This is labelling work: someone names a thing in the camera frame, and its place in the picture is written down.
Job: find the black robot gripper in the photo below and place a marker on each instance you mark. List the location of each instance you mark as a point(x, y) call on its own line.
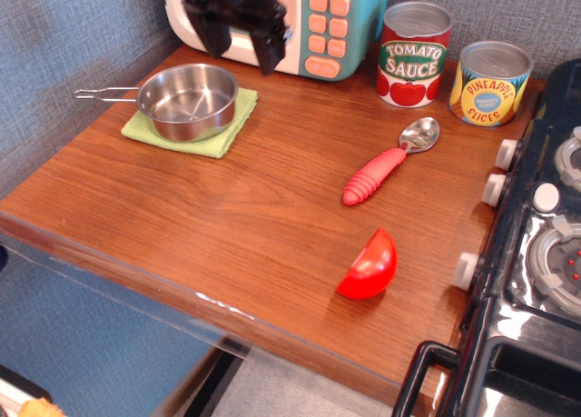
point(213, 20)

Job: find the stainless steel pot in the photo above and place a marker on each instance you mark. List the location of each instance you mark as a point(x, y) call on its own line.
point(185, 103)

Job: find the green folded towel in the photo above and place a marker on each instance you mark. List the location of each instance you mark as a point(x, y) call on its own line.
point(141, 129)

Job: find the toy microwave teal white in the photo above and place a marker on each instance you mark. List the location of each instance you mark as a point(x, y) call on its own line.
point(327, 39)

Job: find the tomato sauce can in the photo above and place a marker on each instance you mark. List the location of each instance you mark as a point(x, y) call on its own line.
point(412, 53)

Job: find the pineapple slices can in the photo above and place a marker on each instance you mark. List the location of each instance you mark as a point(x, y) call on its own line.
point(490, 81)

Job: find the red plastic tomato half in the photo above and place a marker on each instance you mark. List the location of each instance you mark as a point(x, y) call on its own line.
point(372, 270)

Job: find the white stove knob upper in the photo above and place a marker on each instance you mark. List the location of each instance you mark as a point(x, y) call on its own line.
point(505, 154)

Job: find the white stove knob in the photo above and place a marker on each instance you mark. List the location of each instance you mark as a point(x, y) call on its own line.
point(465, 270)
point(493, 189)
point(505, 154)

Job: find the white stove knob middle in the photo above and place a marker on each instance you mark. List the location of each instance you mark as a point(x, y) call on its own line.
point(493, 189)

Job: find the white stove knob lower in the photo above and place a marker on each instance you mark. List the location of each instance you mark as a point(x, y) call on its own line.
point(465, 270)

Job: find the white round stove button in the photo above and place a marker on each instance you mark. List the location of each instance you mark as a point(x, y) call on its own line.
point(545, 198)

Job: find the grey stove burner rear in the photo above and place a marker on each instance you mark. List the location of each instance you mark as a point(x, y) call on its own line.
point(568, 174)

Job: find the grey stove burner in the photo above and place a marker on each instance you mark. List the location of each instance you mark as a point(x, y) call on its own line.
point(568, 174)
point(553, 260)

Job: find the grey stove burner front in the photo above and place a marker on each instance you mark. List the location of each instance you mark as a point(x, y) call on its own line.
point(553, 260)

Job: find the black toy stove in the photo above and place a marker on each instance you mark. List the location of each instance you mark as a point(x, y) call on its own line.
point(519, 352)

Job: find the orange plush toy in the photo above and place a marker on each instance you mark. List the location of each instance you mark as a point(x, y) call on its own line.
point(40, 408)

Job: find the spoon with red handle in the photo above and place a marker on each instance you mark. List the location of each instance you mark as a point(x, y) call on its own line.
point(419, 136)

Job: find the black oven door handle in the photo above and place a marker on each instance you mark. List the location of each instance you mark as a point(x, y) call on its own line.
point(427, 354)

